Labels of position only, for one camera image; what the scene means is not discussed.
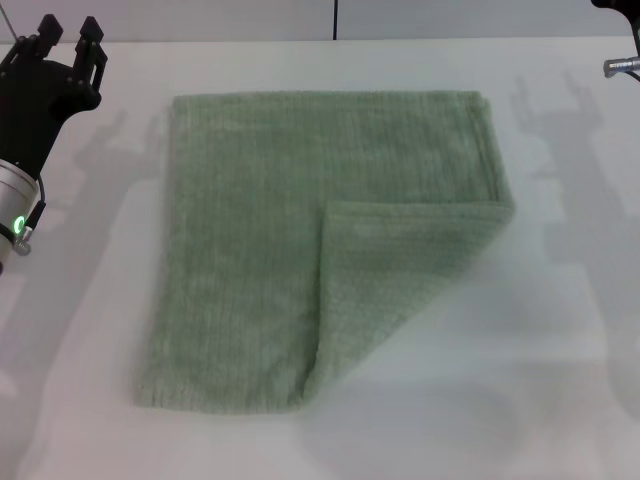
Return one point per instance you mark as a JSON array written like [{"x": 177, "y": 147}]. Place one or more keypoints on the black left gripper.
[{"x": 30, "y": 100}]

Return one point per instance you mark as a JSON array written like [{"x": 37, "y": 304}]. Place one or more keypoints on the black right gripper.
[{"x": 620, "y": 4}]

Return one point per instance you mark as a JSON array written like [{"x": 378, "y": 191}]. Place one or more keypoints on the green terry towel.
[{"x": 240, "y": 260}]

